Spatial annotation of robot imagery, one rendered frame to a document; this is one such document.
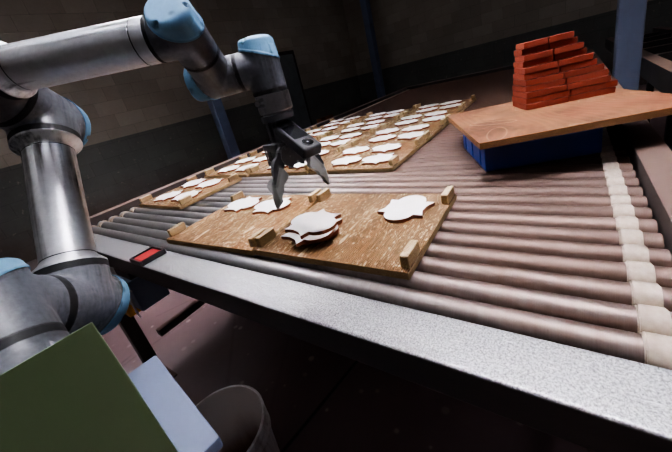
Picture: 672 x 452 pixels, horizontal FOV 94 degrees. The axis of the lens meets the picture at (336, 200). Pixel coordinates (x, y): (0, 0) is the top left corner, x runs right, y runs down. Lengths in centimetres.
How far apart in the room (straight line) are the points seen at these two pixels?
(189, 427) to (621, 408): 53
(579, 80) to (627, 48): 99
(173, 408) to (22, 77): 60
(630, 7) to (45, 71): 224
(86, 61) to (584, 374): 82
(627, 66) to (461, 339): 195
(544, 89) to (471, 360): 95
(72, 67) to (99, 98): 538
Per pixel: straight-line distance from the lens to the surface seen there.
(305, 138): 65
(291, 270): 71
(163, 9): 62
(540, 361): 48
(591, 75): 130
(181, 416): 62
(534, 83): 123
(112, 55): 67
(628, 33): 225
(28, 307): 61
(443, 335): 50
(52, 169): 82
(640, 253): 68
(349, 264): 64
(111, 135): 605
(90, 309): 69
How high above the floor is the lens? 127
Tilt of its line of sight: 20 degrees down
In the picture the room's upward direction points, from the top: 14 degrees counter-clockwise
